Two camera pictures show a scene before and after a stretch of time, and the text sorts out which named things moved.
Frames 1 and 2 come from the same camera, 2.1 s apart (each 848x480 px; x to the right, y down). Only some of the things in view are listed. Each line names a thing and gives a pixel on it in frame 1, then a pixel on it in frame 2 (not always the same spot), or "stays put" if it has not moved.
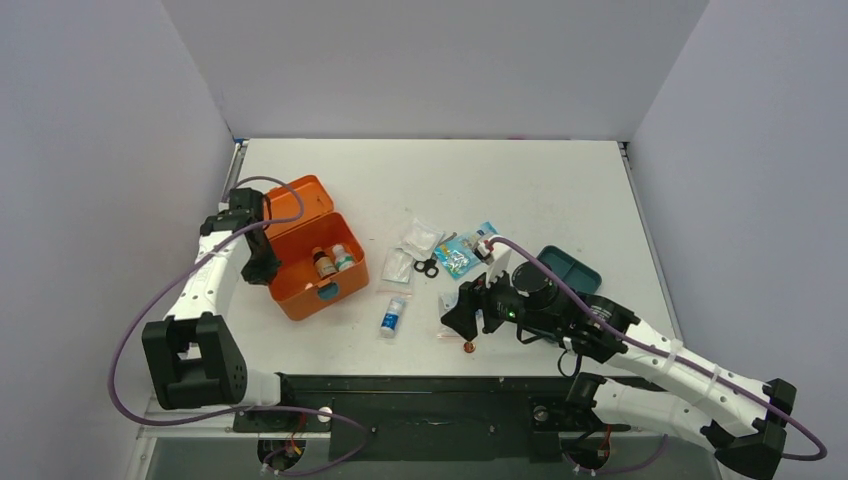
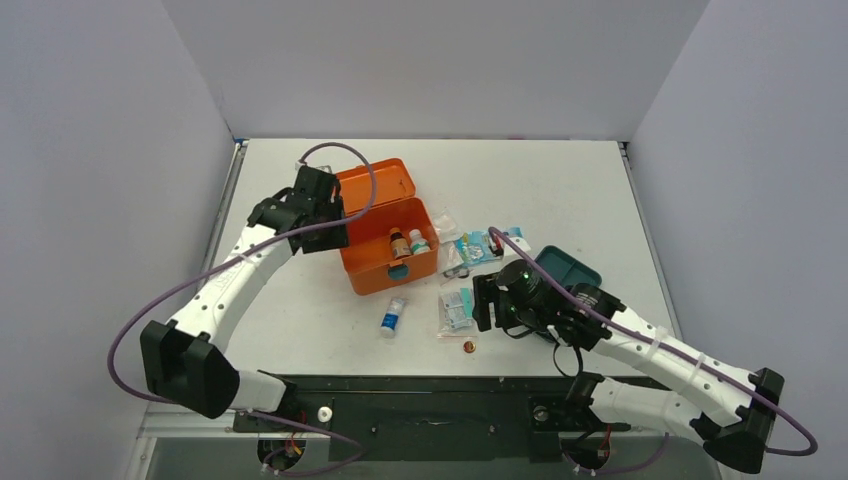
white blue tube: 390,319 stays put
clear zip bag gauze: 397,265 → 449,256
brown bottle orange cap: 323,264 → 400,245
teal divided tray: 582,276 stays put
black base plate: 430,418 stays put
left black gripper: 264,274 → 337,239
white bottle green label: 343,259 → 418,245
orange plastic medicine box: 323,257 → 397,238
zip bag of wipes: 447,301 stays put
